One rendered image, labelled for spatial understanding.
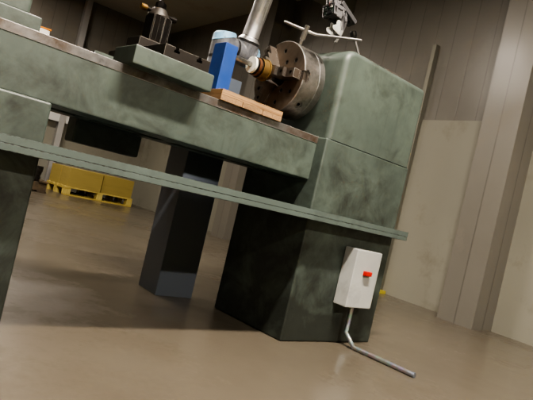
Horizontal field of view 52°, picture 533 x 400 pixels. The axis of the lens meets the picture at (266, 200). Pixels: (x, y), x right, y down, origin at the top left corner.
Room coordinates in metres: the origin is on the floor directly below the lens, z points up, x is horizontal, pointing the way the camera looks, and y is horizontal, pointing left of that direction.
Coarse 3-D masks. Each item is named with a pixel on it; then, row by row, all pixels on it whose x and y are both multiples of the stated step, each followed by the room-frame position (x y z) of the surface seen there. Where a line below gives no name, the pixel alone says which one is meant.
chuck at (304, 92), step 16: (288, 48) 2.33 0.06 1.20; (304, 48) 2.28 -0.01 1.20; (288, 64) 2.31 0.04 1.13; (304, 64) 2.23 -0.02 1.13; (272, 80) 2.38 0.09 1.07; (288, 80) 2.29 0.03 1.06; (304, 80) 2.23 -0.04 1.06; (272, 96) 2.35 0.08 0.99; (288, 96) 2.27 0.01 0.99; (304, 96) 2.27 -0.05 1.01; (288, 112) 2.32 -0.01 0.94
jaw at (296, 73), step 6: (276, 66) 2.25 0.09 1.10; (276, 72) 2.25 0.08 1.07; (282, 72) 2.24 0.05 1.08; (288, 72) 2.24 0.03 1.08; (294, 72) 2.22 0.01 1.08; (300, 72) 2.24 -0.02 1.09; (306, 72) 2.24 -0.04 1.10; (282, 78) 2.28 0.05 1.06; (288, 78) 2.26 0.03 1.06; (294, 78) 2.23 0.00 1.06; (300, 78) 2.24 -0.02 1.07; (306, 78) 2.24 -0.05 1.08
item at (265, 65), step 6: (264, 60) 2.24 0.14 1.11; (258, 66) 2.22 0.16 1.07; (264, 66) 2.24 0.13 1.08; (270, 66) 2.25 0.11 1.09; (258, 72) 2.23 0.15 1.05; (264, 72) 2.24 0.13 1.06; (270, 72) 2.25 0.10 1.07; (258, 78) 2.27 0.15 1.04; (264, 78) 2.27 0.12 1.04; (270, 78) 2.29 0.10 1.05
